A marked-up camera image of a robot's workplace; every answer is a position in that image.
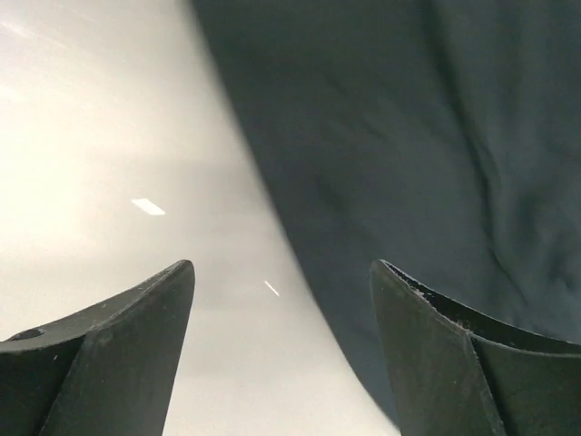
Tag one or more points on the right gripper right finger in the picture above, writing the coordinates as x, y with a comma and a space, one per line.
454, 371

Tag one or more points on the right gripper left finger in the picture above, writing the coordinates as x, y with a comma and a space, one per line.
107, 370

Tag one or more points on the black t shirt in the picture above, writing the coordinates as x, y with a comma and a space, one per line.
440, 136

